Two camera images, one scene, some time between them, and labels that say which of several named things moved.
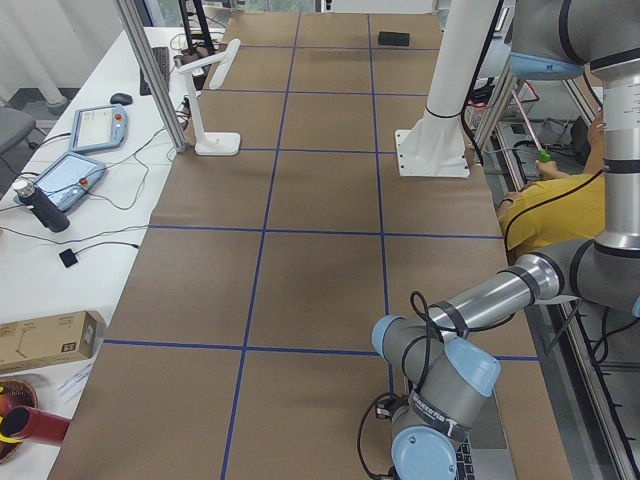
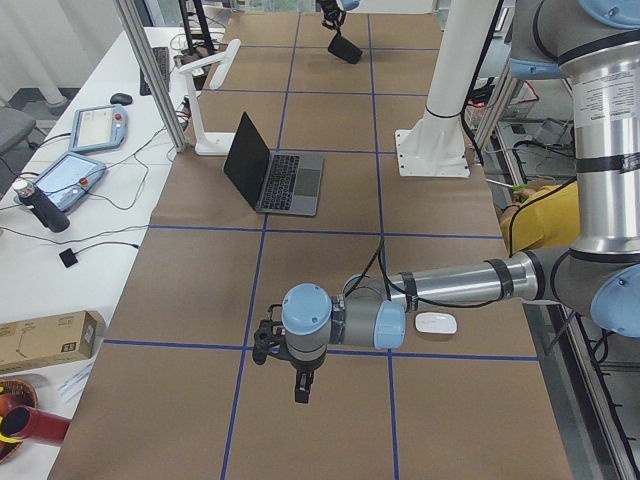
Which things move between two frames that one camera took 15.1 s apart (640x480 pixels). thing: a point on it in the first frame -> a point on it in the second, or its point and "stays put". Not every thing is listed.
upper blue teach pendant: x=98 y=128 stays put
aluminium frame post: x=128 y=13 stays put
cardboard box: x=57 y=339 stays put
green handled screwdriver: x=542 y=155 -> x=514 y=187
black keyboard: x=161 y=57 stays put
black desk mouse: x=121 y=98 stays put
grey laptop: x=484 y=455 -> x=273 y=182
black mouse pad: x=393 y=38 -> x=345 y=49
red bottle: x=34 y=426 stays put
